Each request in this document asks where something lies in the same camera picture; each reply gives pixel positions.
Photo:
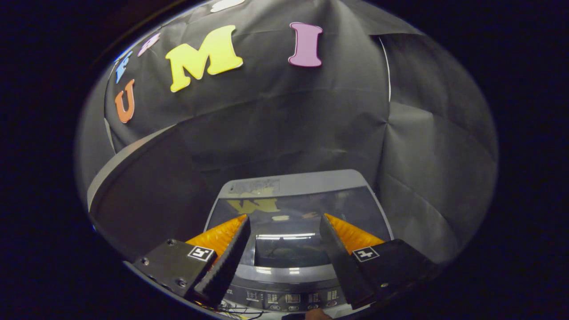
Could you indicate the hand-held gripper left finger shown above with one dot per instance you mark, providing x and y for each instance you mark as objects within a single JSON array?
[{"x": 224, "y": 266}]

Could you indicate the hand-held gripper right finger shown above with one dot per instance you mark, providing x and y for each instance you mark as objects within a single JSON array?
[{"x": 346, "y": 271}]

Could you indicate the dark grey washing machine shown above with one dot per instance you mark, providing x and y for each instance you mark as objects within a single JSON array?
[{"x": 284, "y": 298}]

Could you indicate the black backdrop cloth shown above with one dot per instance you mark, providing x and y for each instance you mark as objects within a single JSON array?
[{"x": 289, "y": 124}]

